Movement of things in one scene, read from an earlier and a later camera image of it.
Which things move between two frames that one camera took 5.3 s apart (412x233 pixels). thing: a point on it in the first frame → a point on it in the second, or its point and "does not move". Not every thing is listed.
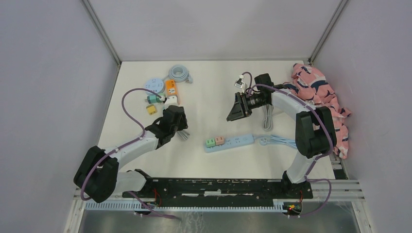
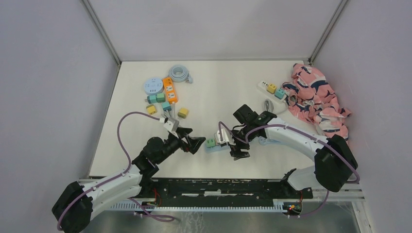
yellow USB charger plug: x=151 y=109 does not move
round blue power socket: x=154 y=84 does not move
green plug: x=210 y=142 does not move
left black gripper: x=183 y=124 → x=195 y=142
